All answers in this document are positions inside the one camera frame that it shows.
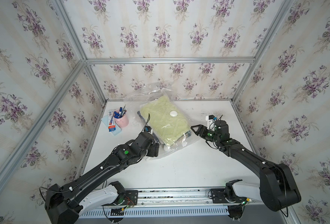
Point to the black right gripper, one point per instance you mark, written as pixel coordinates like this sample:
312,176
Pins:
199,130

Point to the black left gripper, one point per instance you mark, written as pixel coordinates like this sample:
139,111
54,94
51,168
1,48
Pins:
154,150

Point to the light green blanket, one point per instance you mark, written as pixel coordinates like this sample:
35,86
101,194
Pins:
167,128

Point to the clear plastic vacuum bag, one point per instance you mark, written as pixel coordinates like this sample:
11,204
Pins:
150,93

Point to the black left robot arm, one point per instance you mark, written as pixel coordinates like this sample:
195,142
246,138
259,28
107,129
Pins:
63,204

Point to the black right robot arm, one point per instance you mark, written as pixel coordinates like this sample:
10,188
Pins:
277,188

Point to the white vacuum bag valve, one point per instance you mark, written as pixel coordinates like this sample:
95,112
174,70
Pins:
173,113

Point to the pink pen cup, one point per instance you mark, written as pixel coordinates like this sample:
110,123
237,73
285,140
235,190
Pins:
122,122

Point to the blue pens in cup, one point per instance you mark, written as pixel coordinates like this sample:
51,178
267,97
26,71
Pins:
120,112

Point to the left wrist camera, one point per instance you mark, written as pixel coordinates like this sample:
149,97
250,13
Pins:
148,129

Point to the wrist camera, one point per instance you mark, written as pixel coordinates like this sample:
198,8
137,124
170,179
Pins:
148,129
210,119

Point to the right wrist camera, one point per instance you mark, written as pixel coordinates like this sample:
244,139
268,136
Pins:
210,119

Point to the aluminium mounting rail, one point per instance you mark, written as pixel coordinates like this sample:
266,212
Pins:
194,196

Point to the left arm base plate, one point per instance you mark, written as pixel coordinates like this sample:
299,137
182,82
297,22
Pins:
129,198

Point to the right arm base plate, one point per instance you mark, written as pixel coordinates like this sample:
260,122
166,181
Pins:
225,195

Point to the aluminium frame crossbar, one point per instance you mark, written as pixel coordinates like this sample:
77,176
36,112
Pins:
170,60

